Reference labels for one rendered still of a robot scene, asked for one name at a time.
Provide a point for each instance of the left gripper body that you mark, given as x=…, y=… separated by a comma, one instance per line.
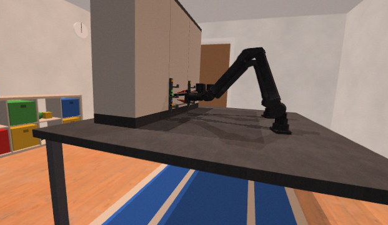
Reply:
x=189, y=96

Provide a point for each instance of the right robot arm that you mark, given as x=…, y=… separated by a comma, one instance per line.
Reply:
x=262, y=87

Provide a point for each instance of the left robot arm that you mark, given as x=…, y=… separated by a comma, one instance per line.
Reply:
x=280, y=125

